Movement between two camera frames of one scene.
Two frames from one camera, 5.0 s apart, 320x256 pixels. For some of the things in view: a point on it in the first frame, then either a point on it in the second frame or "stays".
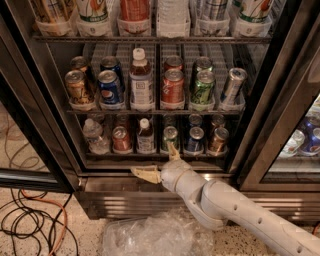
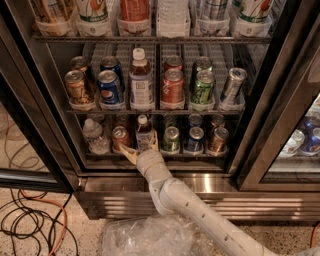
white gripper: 171,173 → 147,159
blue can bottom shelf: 196,142 stays
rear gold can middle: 78,63 stays
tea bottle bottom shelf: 145,140 stays
